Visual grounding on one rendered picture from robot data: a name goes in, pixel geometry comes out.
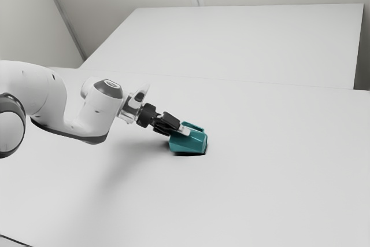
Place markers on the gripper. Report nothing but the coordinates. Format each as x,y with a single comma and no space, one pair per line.
148,115

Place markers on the teal faceted mug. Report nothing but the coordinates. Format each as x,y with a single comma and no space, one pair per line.
189,142

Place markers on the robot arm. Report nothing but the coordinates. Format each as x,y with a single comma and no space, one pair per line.
57,105

